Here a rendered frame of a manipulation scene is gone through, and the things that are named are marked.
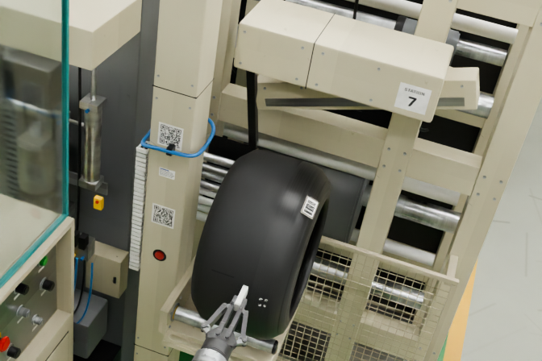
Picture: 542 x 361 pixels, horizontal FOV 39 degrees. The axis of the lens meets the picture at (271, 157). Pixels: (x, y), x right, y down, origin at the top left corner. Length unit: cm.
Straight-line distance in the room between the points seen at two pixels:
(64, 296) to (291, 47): 102
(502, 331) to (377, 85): 221
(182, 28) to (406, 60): 64
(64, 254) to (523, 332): 259
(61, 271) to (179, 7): 89
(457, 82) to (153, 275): 113
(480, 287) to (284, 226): 238
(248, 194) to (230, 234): 13
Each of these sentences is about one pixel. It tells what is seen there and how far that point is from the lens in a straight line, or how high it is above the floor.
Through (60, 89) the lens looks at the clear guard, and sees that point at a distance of 201.
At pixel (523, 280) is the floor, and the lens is 454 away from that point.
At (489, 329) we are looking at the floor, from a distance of 414.
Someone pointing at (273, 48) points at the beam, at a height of 173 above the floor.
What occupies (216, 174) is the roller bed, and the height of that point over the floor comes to 113.
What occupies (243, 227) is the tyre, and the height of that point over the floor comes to 137.
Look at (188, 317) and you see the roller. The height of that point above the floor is 92.
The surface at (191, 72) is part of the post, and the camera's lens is 207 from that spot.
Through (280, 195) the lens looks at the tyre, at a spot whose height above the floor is 143.
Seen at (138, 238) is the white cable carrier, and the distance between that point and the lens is 248.
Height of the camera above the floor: 271
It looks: 34 degrees down
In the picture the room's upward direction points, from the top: 10 degrees clockwise
